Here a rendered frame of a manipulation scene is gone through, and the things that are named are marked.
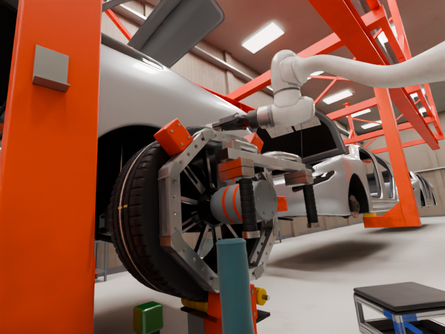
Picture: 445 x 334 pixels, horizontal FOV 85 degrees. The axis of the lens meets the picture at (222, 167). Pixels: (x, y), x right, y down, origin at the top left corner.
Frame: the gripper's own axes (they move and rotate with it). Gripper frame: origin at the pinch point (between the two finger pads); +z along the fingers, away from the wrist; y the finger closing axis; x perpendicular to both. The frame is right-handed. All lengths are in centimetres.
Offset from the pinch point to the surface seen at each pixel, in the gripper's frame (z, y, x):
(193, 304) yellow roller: 11, 4, -71
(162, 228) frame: 5, -28, -43
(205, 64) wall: 234, 501, 467
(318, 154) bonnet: -52, 333, 81
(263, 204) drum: -22.6, -13.4, -36.3
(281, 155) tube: -28.6, -8.4, -19.5
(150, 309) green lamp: -10, -51, -57
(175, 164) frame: 0.3, -28.8, -24.6
